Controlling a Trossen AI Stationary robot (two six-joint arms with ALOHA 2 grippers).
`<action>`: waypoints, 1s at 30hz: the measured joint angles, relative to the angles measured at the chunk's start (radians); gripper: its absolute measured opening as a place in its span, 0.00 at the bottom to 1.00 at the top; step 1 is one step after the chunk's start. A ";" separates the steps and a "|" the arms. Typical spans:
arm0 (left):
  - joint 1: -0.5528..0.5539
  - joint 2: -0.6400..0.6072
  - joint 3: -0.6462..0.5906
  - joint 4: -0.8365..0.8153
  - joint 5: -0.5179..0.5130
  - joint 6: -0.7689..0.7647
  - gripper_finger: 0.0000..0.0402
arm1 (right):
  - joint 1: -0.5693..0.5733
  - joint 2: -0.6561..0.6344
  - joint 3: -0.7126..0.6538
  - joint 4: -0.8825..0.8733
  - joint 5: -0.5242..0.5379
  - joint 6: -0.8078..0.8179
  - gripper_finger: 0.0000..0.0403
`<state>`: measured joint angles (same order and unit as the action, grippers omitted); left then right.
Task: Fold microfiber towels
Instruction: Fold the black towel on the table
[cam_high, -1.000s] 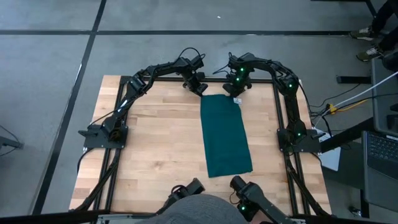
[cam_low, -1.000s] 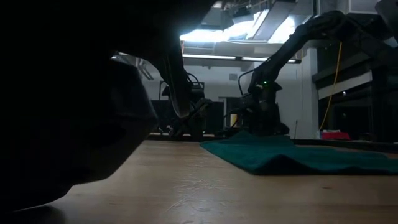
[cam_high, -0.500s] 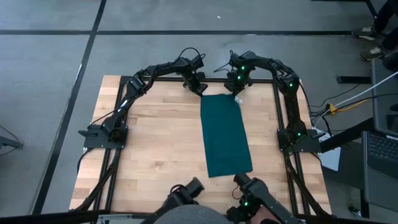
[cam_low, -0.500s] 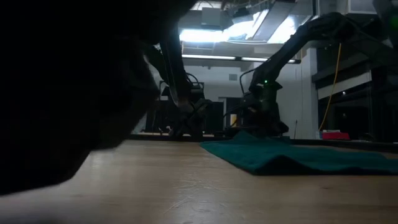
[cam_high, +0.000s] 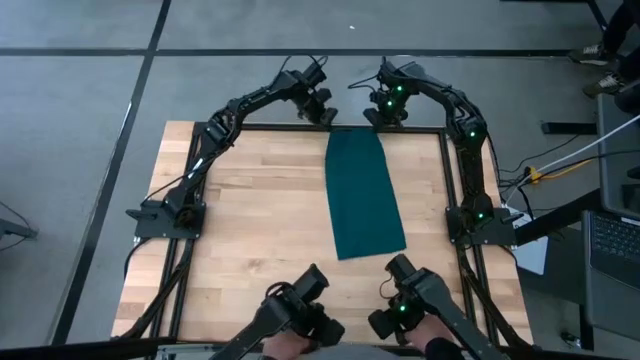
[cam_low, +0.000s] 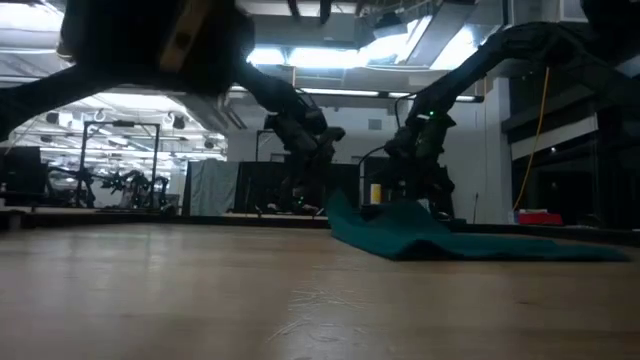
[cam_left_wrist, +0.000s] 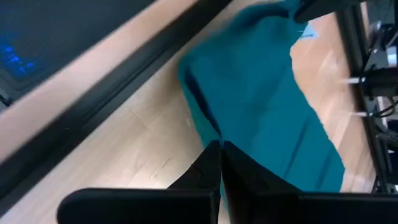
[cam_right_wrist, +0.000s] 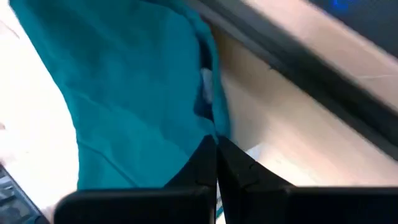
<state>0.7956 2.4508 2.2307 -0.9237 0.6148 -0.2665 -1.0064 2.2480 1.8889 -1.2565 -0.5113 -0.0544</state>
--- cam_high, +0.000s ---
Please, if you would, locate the black stand leg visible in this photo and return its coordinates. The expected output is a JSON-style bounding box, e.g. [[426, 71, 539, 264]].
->
[[514, 188, 602, 247], [584, 0, 609, 32]]

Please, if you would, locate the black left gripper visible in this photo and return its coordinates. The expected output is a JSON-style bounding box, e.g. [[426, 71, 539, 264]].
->
[[288, 74, 339, 127]]

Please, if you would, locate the dark laptop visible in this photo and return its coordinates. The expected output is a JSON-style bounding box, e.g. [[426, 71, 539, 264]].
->
[[581, 208, 640, 301]]

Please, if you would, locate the yellow cable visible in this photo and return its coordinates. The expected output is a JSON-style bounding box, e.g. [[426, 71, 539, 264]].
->
[[527, 158, 594, 183]]

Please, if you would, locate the person's hand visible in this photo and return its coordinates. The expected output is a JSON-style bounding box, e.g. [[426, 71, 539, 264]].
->
[[261, 329, 314, 360], [404, 313, 454, 351]]

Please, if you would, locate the white flat box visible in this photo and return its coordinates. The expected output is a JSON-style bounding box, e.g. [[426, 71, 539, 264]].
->
[[509, 212, 550, 277]]

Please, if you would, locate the green microfiber towel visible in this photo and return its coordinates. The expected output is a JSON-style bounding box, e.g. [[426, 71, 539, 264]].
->
[[323, 128, 408, 262]]

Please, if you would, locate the black overhead mount beam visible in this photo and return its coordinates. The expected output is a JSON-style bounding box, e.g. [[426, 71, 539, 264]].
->
[[0, 337, 216, 360]]

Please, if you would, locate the person's right forearm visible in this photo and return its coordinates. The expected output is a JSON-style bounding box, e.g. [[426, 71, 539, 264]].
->
[[424, 337, 472, 360]]

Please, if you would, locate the person's right hand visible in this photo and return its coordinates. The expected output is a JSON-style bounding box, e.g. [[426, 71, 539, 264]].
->
[[404, 313, 454, 351]]

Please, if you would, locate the person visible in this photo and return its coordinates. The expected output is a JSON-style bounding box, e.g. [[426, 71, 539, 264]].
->
[[567, 0, 640, 117]]

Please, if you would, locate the person's shoe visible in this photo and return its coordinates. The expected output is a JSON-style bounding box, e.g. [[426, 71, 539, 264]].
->
[[582, 72, 629, 100], [568, 43, 617, 67]]

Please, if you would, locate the gray cart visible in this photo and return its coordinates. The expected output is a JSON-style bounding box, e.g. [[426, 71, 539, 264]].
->
[[579, 92, 640, 346]]

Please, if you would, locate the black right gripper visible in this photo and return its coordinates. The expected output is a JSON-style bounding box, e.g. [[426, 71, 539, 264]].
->
[[363, 82, 411, 130]]

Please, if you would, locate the white cable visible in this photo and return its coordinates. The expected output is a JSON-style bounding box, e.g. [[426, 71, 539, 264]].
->
[[502, 114, 640, 209]]

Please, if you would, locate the black power cable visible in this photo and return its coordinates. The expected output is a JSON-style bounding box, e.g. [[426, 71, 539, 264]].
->
[[123, 237, 151, 282]]

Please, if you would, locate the person's left hand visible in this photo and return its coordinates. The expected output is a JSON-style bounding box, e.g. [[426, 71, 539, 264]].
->
[[261, 329, 314, 360]]

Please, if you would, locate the black floor bar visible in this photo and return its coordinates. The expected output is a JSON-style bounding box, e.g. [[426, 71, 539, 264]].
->
[[541, 121, 599, 136]]

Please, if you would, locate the black floor cable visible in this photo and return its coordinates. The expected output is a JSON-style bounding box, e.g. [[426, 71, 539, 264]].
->
[[499, 149, 640, 194], [497, 133, 581, 176]]

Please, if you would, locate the gray stand foot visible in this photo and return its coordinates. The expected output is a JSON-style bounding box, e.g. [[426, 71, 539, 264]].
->
[[0, 199, 40, 251]]

